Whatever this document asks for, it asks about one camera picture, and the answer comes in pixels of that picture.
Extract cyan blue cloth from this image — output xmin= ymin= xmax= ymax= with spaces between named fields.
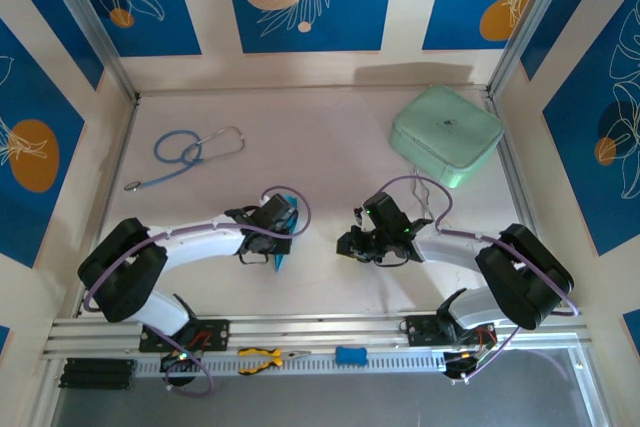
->
xmin=272 ymin=193 xmax=302 ymax=276

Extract blue bone-shaped foam piece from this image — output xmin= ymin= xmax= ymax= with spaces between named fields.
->
xmin=334 ymin=345 xmax=369 ymax=366

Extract mint green zip case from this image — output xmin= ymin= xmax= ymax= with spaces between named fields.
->
xmin=389 ymin=85 xmax=505 ymax=191

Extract blue stethoscope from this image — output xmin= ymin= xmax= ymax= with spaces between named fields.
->
xmin=123 ymin=125 xmax=246 ymax=193

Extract black controller board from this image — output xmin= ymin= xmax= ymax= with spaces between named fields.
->
xmin=159 ymin=349 xmax=201 ymax=388
xmin=442 ymin=346 xmax=494 ymax=386

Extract black stacked blocks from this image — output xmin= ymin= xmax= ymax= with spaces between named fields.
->
xmin=58 ymin=357 xmax=137 ymax=391

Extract aluminium rail frame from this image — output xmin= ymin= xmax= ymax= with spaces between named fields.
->
xmin=42 ymin=307 xmax=589 ymax=363

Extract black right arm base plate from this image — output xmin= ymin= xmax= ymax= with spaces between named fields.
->
xmin=405 ymin=314 xmax=496 ymax=348

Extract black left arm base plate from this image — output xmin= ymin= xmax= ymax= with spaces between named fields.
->
xmin=138 ymin=319 xmax=231 ymax=353

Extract yellow handled pliers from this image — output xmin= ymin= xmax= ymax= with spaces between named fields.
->
xmin=237 ymin=346 xmax=312 ymax=376

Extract grey slotted cable duct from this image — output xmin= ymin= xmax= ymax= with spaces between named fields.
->
xmin=134 ymin=350 xmax=446 ymax=379

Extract aluminium side rail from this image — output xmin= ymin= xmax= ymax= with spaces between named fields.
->
xmin=74 ymin=96 xmax=141 ymax=319
xmin=487 ymin=91 xmax=559 ymax=308

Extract aluminium corner post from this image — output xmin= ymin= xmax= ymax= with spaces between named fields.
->
xmin=487 ymin=0 xmax=616 ymax=98
xmin=34 ymin=0 xmax=141 ymax=103

